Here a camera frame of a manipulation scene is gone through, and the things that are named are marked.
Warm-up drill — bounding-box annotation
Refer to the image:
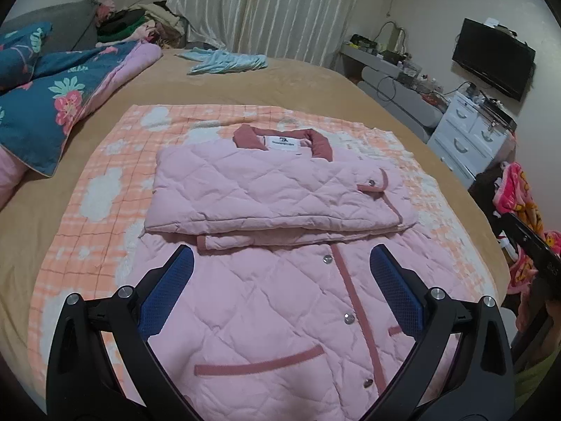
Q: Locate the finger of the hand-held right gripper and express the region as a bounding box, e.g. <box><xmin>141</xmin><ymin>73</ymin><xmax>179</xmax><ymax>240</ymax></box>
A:
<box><xmin>494</xmin><ymin>211</ymin><xmax>554</xmax><ymax>268</ymax></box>

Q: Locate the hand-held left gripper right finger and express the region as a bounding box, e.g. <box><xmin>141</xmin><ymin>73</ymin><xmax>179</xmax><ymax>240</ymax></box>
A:
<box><xmin>369</xmin><ymin>245</ymin><xmax>515</xmax><ymax>421</ymax></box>

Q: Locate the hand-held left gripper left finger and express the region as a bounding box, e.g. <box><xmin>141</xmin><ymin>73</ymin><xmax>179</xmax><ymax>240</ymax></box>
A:
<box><xmin>46</xmin><ymin>245</ymin><xmax>196</xmax><ymax>421</ymax></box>

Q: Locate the pink quilted jacket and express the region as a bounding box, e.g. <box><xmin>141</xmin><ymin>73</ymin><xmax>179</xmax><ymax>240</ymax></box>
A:
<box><xmin>116</xmin><ymin>123</ymin><xmax>478</xmax><ymax>421</ymax></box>

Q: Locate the pile of clothes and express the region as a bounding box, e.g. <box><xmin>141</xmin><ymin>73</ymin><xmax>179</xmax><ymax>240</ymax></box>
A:
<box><xmin>94</xmin><ymin>0</ymin><xmax>189</xmax><ymax>51</ymax></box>

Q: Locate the pink printed towel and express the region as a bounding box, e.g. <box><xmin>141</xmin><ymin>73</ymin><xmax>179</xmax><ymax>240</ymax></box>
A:
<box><xmin>493</xmin><ymin>161</ymin><xmax>561</xmax><ymax>296</ymax></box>

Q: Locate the dark garment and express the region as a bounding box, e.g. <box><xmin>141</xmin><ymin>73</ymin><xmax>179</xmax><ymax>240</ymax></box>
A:
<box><xmin>468</xmin><ymin>171</ymin><xmax>505</xmax><ymax>215</ymax></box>

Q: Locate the person's yellow-green top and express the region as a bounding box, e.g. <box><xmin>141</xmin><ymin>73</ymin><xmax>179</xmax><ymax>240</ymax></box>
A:
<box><xmin>515</xmin><ymin>360</ymin><xmax>561</xmax><ymax>421</ymax></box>

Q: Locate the white drawer cabinet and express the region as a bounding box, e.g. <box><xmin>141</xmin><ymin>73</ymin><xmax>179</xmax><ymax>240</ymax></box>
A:
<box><xmin>426</xmin><ymin>91</ymin><xmax>518</xmax><ymax>187</ymax></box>

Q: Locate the black set-top box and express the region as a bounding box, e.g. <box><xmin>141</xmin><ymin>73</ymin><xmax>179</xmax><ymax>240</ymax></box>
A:
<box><xmin>480</xmin><ymin>96</ymin><xmax>518</xmax><ymax>130</ymax></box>

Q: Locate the orange checked blanket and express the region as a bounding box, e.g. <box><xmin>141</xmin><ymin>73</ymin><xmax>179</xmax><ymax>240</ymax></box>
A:
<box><xmin>27</xmin><ymin>103</ymin><xmax>498</xmax><ymax>404</ymax></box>

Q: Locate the grey dressing table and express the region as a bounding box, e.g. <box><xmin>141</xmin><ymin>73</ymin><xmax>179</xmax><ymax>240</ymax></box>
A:
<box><xmin>339</xmin><ymin>44</ymin><xmax>450</xmax><ymax>143</ymax></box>

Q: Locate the blue floral quilt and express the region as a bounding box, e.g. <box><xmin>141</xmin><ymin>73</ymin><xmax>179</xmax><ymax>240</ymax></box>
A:
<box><xmin>0</xmin><ymin>22</ymin><xmax>164</xmax><ymax>211</ymax></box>

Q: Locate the arched vanity mirror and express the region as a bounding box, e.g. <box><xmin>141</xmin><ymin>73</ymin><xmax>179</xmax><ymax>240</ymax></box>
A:
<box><xmin>377</xmin><ymin>21</ymin><xmax>406</xmax><ymax>53</ymax></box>

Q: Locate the light blue garment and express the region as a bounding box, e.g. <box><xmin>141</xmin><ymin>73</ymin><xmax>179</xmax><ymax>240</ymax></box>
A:
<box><xmin>175</xmin><ymin>47</ymin><xmax>269</xmax><ymax>75</ymax></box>

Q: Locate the bed with tan cover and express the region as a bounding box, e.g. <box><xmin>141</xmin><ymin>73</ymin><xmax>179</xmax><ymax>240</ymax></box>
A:
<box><xmin>0</xmin><ymin>46</ymin><xmax>511</xmax><ymax>387</ymax></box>

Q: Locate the grey headboard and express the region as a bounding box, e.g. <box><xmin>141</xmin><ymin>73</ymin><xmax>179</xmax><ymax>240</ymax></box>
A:
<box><xmin>0</xmin><ymin>0</ymin><xmax>101</xmax><ymax>53</ymax></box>

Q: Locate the white striped curtain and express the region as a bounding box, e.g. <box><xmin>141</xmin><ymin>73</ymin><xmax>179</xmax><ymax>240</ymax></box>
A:
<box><xmin>167</xmin><ymin>0</ymin><xmax>369</xmax><ymax>68</ymax></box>

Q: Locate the black wall television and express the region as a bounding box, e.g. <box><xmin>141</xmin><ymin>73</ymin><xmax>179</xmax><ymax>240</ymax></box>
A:
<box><xmin>451</xmin><ymin>18</ymin><xmax>536</xmax><ymax>102</ymax></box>

